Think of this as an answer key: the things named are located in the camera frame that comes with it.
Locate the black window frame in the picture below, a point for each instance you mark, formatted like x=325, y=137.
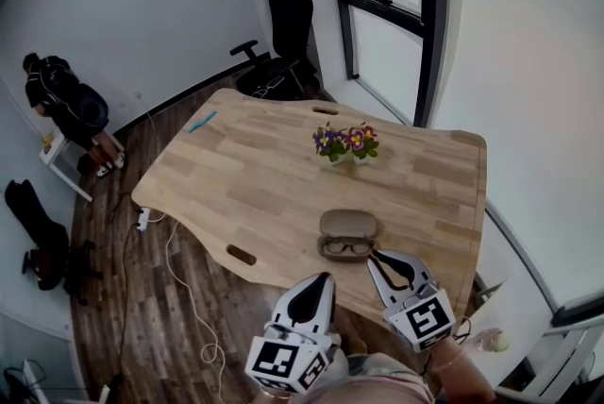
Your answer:
x=427, y=15

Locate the brown glasses case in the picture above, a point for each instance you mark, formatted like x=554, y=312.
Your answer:
x=350, y=232

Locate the black office chair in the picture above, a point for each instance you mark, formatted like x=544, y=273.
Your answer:
x=288, y=38

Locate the white furniture frame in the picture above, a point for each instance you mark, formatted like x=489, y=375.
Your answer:
x=561, y=359

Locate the pink flower plant white pot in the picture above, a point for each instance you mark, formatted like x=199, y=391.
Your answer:
x=362, y=141

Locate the person's left forearm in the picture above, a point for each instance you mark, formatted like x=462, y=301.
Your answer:
x=278, y=396

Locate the person's light clothing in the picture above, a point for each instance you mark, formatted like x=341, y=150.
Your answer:
x=373, y=381

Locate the white power strip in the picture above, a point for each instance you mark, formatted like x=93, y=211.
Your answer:
x=143, y=220

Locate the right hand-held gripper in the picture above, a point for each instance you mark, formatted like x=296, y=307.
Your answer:
x=422, y=319

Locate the blue pen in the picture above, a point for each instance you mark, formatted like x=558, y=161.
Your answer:
x=203, y=122

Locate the black-framed glasses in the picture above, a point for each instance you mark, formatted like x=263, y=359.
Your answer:
x=350, y=247

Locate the yellow object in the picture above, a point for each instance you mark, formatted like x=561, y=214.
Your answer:
x=47, y=140

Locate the black bag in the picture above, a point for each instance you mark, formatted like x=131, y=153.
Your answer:
x=40, y=241

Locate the small white side table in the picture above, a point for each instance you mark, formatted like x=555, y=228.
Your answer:
x=61, y=161

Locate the yellow-green ball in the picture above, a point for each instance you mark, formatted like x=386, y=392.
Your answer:
x=503, y=341

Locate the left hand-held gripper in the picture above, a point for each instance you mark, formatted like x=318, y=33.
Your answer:
x=283, y=359

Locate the purple flower plant white pot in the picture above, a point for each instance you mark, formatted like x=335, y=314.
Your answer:
x=330, y=142

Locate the person's right forearm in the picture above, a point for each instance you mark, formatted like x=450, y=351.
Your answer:
x=464, y=376

